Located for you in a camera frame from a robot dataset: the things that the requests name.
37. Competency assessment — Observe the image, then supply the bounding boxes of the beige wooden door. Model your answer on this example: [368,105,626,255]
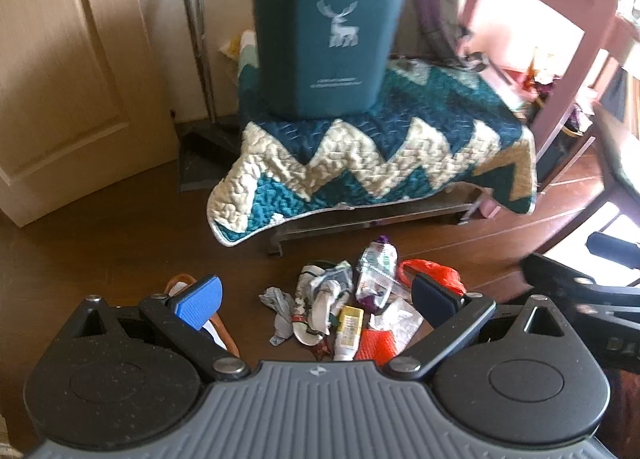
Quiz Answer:
[1,0,178,226]

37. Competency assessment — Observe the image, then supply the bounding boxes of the red foam fruit net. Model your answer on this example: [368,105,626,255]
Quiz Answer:
[355,329,398,367]

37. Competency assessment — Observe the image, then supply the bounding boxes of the clear plastic bottle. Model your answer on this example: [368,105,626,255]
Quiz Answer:
[356,236,398,313]

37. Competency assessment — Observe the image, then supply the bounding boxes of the chrome pole stand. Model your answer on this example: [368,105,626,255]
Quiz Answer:
[177,0,240,192]

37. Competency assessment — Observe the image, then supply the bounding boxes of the purple grey backpack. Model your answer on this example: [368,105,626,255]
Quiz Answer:
[393,0,489,72]

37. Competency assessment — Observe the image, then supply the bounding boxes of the grey paper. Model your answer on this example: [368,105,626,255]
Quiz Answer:
[259,287,295,346]

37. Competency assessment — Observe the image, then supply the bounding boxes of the yellow white tube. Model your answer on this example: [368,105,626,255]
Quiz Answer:
[333,306,364,361]

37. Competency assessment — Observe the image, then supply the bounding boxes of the dark bench frame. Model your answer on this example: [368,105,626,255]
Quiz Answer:
[266,182,485,257]

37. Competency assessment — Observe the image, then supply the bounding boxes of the teal white zigzag quilt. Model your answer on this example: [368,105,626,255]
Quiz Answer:
[206,31,537,247]

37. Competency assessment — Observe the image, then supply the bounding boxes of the teal deer trash bin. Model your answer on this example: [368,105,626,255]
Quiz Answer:
[253,0,405,119]

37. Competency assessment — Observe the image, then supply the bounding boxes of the red plastic bag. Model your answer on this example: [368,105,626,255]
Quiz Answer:
[397,259,466,295]

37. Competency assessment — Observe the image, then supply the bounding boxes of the pink wooden chair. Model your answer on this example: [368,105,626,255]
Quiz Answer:
[461,0,639,156]

